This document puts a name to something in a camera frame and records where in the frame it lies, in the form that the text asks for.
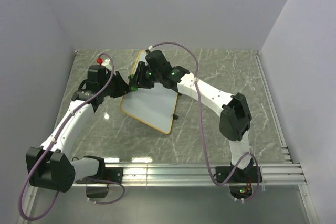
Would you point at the aluminium right side rail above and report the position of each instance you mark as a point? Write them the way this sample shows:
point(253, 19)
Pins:
point(284, 147)

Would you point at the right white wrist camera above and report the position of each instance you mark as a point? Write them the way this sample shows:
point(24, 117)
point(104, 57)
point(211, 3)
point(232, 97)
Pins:
point(151, 48)

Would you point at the green whiteboard eraser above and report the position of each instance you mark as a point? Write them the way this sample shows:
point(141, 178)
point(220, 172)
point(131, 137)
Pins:
point(132, 83)

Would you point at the yellow framed whiteboard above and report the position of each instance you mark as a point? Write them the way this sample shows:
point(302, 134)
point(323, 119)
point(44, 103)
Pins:
point(154, 107)

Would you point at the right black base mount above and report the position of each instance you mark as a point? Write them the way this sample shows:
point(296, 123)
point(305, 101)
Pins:
point(239, 176)

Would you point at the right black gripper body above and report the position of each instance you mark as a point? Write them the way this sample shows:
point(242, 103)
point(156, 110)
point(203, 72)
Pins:
point(158, 76)

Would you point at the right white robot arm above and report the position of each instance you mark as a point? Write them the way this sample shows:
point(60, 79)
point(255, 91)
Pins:
point(233, 111)

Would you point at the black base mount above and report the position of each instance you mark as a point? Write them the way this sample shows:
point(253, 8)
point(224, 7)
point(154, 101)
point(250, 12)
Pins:
point(114, 174)
point(239, 176)

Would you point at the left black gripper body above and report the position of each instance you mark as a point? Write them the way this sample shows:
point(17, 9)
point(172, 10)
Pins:
point(105, 87)

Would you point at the aluminium rail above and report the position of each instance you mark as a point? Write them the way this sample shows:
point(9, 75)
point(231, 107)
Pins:
point(284, 147)
point(151, 174)

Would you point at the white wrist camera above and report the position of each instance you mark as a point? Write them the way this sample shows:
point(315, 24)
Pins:
point(151, 48)
point(106, 62)

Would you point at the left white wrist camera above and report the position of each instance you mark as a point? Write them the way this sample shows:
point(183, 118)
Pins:
point(106, 62)

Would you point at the aluminium front rail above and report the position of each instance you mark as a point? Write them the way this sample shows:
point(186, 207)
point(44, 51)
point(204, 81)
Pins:
point(151, 174)

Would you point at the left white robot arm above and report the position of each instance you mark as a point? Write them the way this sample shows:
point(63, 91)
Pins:
point(49, 166)

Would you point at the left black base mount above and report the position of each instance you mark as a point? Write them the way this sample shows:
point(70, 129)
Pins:
point(114, 174)

